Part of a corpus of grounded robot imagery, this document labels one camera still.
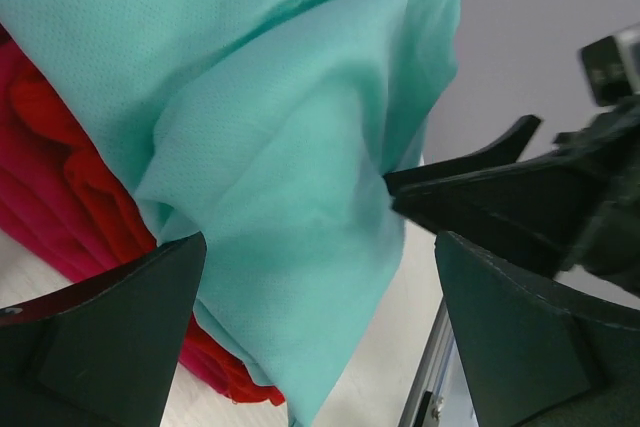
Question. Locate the right aluminium frame post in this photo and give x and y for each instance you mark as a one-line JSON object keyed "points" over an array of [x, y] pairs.
{"points": [[439, 395]]}

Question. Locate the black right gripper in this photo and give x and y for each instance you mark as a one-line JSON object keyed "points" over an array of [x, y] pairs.
{"points": [[551, 212]]}

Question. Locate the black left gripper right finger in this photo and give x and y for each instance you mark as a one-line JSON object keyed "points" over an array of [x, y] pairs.
{"points": [[536, 352]]}

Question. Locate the teal t shirt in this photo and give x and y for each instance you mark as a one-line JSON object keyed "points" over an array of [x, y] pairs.
{"points": [[268, 126]]}

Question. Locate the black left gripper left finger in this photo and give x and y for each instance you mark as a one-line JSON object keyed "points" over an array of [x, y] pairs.
{"points": [[101, 352]]}

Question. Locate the red t shirt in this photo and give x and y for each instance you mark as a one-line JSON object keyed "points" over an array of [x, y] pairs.
{"points": [[58, 198]]}

